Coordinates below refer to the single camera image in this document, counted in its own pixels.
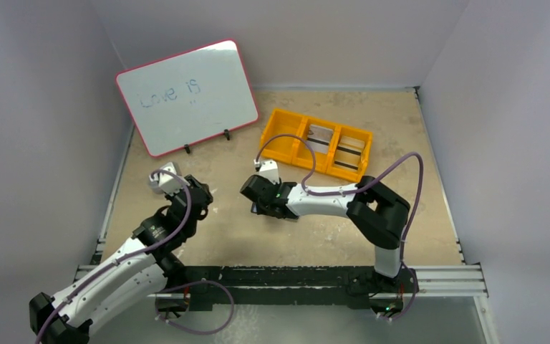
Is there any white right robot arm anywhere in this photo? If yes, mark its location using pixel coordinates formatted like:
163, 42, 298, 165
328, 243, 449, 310
240, 174, 410, 279

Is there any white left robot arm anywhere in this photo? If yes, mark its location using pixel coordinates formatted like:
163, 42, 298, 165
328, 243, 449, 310
29, 175, 213, 343

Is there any card in middle bin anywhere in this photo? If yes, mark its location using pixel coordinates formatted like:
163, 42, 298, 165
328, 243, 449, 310
307, 124, 334, 155

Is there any card in bin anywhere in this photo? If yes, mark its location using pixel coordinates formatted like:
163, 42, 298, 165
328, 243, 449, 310
334, 136, 365, 171
307, 124, 334, 155

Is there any card in right bin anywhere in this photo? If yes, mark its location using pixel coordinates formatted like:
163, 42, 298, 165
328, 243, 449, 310
334, 136, 365, 171

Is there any yellow plastic bin tray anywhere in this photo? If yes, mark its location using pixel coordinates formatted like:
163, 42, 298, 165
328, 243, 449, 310
259, 108, 373, 181

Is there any pink framed whiteboard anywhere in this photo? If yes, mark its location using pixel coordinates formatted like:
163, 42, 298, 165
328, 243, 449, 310
115, 39, 259, 157

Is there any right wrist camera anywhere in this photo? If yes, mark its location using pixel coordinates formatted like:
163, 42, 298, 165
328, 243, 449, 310
254, 159, 281, 184

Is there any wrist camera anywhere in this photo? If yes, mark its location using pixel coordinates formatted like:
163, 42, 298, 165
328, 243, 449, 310
148, 162, 182, 196
254, 159, 281, 184

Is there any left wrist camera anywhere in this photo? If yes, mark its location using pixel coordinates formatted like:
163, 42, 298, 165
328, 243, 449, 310
148, 162, 182, 196

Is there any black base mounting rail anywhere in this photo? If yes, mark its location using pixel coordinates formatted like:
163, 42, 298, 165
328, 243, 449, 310
163, 266, 419, 314

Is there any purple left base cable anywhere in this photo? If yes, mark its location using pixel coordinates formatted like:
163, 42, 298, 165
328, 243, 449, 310
153, 277, 236, 335

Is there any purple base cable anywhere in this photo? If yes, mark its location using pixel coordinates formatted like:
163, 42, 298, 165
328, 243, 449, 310
153, 277, 236, 335
375, 265, 420, 324

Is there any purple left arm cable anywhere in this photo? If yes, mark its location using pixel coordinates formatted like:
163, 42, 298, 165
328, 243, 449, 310
34, 168, 193, 344

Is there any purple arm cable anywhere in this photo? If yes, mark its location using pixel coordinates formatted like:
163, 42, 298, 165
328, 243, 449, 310
254, 133, 426, 267
34, 168, 193, 344

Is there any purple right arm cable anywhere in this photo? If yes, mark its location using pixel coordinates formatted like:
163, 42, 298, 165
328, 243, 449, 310
254, 133, 426, 267

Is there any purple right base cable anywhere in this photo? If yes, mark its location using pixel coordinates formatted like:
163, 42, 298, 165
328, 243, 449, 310
375, 265, 420, 324

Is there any aluminium frame rail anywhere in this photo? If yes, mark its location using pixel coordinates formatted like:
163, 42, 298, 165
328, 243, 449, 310
73, 263, 489, 299

